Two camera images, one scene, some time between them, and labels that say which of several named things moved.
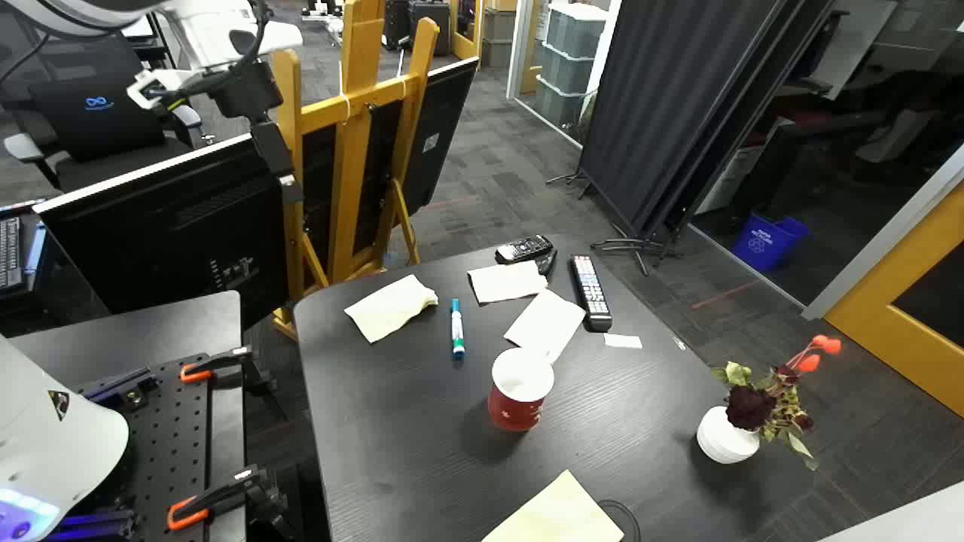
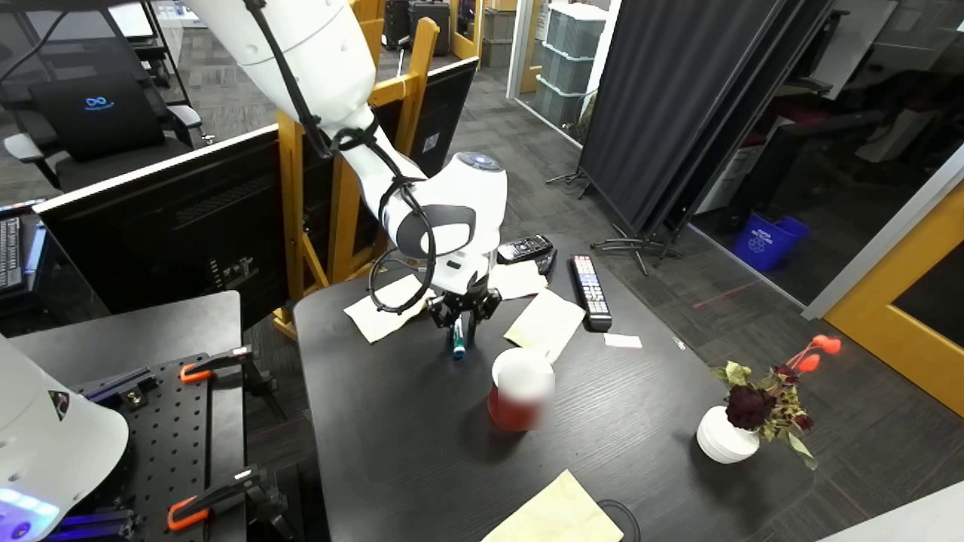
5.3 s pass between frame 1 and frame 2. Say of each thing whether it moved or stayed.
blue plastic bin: stayed
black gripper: moved
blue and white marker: stayed
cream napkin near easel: stayed
